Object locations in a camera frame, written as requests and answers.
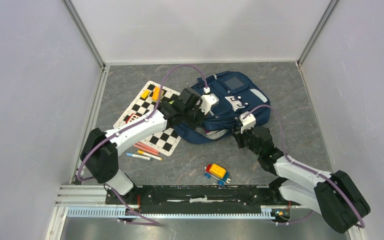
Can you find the red marker pen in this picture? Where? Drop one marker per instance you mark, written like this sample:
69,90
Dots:
146,148

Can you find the blue cap white marker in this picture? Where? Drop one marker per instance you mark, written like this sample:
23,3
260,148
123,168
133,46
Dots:
143,157

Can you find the magenta cover book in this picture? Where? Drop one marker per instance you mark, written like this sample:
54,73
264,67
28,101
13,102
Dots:
208,132

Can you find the yellow red toy car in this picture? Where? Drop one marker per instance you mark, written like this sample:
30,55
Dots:
217,172

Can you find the black white chessboard mat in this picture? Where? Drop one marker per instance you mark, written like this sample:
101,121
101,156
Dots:
165,142

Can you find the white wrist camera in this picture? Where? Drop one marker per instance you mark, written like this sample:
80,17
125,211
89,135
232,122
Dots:
247,121
208,101

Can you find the slotted cable duct rail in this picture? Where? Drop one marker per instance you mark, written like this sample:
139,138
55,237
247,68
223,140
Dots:
121,212

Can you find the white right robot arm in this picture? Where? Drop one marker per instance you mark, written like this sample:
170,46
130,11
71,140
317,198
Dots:
332,195

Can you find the orange yellow toy block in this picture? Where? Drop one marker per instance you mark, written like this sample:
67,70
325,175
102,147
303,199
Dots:
156,94

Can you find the red window toy block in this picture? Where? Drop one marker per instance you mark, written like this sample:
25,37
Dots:
132,117

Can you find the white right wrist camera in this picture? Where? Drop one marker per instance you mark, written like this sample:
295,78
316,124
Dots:
247,121

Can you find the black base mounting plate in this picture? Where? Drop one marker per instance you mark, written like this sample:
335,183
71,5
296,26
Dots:
203,199

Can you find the yellow white marker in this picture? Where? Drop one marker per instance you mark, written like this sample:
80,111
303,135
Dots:
156,157

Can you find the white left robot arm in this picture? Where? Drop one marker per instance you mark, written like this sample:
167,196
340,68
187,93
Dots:
100,154

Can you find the navy blue student backpack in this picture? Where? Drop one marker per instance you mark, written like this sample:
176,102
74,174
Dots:
237,94

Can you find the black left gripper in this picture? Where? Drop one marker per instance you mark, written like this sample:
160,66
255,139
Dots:
199,121

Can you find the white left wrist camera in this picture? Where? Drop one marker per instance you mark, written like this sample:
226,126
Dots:
208,101

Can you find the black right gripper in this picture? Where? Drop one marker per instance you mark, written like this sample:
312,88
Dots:
239,136

